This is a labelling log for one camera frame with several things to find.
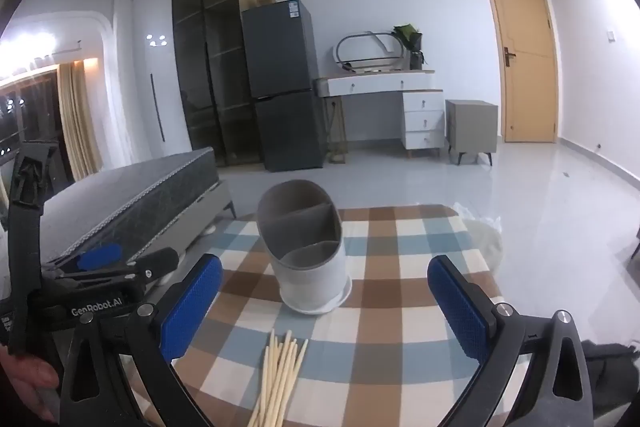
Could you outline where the bundle of wooden chopsticks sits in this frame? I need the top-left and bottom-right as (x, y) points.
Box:
(248, 329), (310, 427)

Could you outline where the wooden door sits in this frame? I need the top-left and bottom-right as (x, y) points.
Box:
(477, 0), (560, 144)

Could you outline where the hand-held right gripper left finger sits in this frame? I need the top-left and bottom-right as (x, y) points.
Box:
(60, 253), (224, 427)

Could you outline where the white dressing desk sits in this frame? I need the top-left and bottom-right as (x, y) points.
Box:
(314, 69), (446, 160)

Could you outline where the potted green plant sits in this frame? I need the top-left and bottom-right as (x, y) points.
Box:
(392, 24), (430, 70)

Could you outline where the grey mattress bed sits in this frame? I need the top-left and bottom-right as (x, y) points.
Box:
(37, 147), (236, 283)

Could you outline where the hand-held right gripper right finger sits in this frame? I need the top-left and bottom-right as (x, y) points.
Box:
(426, 255), (596, 427)

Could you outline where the dark grey refrigerator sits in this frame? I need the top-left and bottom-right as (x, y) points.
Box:
(241, 0), (328, 172)

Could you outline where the black bag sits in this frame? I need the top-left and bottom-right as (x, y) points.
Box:
(582, 339), (640, 423)

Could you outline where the plaid table cloth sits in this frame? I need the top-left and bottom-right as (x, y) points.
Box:
(120, 204), (506, 427)

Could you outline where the dark window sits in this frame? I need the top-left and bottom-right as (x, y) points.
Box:
(0, 74), (68, 228)

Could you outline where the grey nightstand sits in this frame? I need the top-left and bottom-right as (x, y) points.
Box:
(445, 99), (500, 166)

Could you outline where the white and grey utensil holder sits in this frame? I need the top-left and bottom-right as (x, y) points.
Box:
(256, 179), (353, 315)

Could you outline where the beige round stool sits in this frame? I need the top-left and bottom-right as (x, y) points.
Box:
(469, 221), (504, 269)

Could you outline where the white wardrobe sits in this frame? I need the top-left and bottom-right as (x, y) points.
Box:
(132, 0), (193, 158)

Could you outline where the person's left hand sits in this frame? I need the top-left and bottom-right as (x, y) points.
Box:
(0, 349), (62, 424)

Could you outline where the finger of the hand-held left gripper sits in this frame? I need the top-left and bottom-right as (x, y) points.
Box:
(54, 248), (180, 294)
(45, 243), (126, 276)

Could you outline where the clear plastic bag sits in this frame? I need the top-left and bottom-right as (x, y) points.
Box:
(452, 202), (502, 229)

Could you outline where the gold frame stool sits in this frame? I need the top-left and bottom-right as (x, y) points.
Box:
(325, 99), (348, 160)

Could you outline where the oval mirror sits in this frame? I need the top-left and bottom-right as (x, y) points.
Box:
(333, 28), (405, 72)

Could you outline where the beige curtain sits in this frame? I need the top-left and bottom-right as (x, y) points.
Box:
(56, 62), (101, 180)

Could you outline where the dark glass cabinet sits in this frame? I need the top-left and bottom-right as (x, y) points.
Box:
(171, 0), (261, 168)

